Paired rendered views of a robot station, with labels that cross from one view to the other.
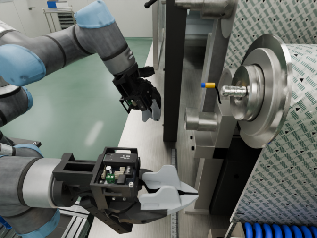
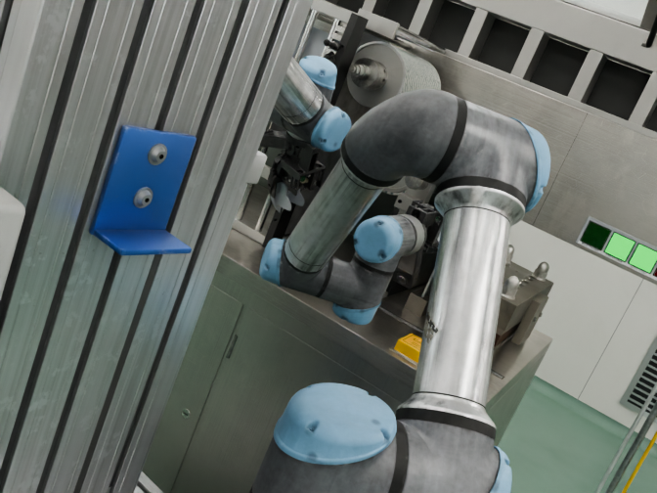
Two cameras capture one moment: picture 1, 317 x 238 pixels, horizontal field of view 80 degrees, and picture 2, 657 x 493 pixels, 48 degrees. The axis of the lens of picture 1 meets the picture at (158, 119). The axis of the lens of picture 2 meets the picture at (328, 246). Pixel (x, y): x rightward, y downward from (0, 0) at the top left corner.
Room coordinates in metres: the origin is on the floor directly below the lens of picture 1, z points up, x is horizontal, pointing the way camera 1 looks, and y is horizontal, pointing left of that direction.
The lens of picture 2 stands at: (-0.15, 1.43, 1.40)
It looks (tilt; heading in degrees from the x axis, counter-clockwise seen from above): 15 degrees down; 290
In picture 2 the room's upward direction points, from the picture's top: 22 degrees clockwise
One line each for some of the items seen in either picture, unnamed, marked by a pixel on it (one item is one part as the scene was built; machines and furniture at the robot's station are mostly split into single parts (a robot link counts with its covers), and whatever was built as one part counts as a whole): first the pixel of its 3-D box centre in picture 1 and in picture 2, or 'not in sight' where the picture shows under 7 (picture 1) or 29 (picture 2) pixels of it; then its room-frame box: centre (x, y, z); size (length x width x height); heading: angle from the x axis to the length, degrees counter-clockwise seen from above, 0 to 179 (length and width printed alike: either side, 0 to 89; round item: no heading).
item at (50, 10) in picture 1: (64, 29); not in sight; (4.55, 2.09, 0.51); 0.91 x 0.58 x 1.02; 20
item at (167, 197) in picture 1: (169, 196); not in sight; (0.16, -0.02, 1.11); 0.09 x 0.03 x 0.06; 86
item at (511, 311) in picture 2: not in sight; (500, 288); (0.04, -0.28, 1.00); 0.40 x 0.16 x 0.06; 86
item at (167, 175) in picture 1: (169, 178); not in sight; (0.19, -0.02, 1.11); 0.09 x 0.03 x 0.06; 86
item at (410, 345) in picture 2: not in sight; (417, 349); (0.08, 0.11, 0.91); 0.07 x 0.07 x 0.02; 86
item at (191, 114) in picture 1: (190, 118); (415, 179); (0.27, -0.06, 1.18); 0.04 x 0.02 x 0.04; 176
